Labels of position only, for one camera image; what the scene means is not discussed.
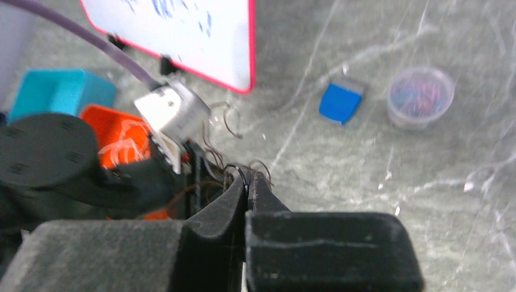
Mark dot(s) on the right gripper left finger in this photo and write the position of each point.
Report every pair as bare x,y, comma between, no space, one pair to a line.
202,253

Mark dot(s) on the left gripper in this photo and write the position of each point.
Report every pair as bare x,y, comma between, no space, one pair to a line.
201,181

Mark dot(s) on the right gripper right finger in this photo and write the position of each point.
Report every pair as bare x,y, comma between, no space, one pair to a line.
325,251

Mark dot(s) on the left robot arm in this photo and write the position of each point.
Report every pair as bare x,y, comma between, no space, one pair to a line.
51,170

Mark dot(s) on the orange tray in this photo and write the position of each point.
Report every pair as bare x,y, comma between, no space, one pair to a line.
117,137

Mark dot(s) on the light blue tray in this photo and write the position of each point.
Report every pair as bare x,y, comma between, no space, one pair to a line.
66,91

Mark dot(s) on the blue small block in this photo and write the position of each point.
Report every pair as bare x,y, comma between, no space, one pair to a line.
341,99

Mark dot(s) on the pink framed whiteboard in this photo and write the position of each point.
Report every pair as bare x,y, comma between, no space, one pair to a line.
214,40

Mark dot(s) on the clear plastic cup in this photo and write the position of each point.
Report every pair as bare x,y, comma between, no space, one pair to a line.
418,97

